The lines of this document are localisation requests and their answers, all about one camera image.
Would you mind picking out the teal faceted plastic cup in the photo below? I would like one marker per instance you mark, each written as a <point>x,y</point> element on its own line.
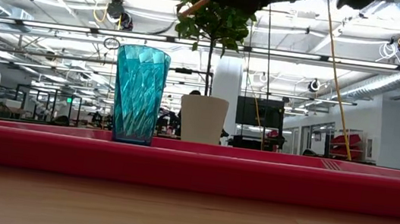
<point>138,97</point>

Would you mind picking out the red plastic tray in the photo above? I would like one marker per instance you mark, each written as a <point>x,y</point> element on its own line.
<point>193,170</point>

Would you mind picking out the green leafy plant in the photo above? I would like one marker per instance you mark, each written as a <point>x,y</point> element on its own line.
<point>214,26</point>

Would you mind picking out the white column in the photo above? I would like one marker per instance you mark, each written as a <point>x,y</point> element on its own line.
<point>229,77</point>

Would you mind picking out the person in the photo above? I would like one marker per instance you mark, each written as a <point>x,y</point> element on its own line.
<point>195,92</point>

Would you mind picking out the white plant pot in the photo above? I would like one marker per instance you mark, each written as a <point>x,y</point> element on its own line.
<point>203,120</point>

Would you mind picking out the red storage bins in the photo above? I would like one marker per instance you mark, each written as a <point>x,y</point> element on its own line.
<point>345,143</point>

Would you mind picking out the black metal rack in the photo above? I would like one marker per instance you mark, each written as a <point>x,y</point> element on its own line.
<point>55,91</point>

